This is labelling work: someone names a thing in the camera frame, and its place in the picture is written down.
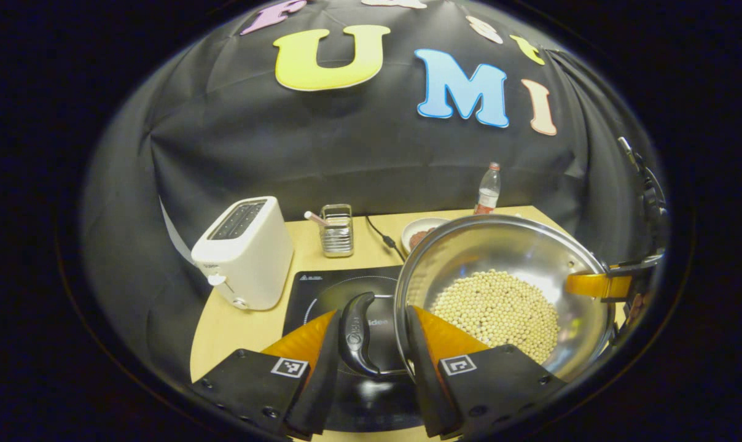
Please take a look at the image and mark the steel pot with black handles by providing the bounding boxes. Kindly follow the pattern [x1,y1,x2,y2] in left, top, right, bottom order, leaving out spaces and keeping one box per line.
[340,214,617,384]

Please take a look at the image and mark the red meat slice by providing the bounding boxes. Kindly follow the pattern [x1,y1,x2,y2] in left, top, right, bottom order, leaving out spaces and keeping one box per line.
[409,227,438,250]

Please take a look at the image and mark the white round plate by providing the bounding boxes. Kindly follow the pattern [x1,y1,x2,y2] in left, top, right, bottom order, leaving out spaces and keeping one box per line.
[400,217,451,255]

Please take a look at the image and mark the black induction cooktop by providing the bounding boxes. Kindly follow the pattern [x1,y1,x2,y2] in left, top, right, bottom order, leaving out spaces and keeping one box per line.
[282,265,427,433]

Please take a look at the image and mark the wire mesh basket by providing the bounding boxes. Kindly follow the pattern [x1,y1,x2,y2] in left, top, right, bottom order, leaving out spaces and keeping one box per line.
[319,204,354,258]

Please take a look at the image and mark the black power cable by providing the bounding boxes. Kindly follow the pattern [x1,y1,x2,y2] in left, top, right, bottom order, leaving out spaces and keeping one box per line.
[365,215,405,262]

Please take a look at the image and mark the white toaster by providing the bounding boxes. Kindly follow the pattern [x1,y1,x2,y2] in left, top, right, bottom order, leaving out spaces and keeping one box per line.
[191,196,295,311]

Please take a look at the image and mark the clear water bottle red label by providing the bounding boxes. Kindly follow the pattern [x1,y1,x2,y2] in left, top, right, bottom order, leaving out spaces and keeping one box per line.
[474,162,502,215]

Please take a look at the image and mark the pile of soybeans in pot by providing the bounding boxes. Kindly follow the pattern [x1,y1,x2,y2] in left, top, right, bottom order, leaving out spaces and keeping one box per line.
[429,269,560,364]

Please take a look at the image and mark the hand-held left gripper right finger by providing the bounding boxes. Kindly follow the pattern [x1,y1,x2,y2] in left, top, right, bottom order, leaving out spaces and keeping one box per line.
[405,305,568,440]

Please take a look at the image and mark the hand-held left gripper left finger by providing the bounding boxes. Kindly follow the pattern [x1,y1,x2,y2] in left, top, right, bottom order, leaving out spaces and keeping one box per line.
[193,310,342,440]

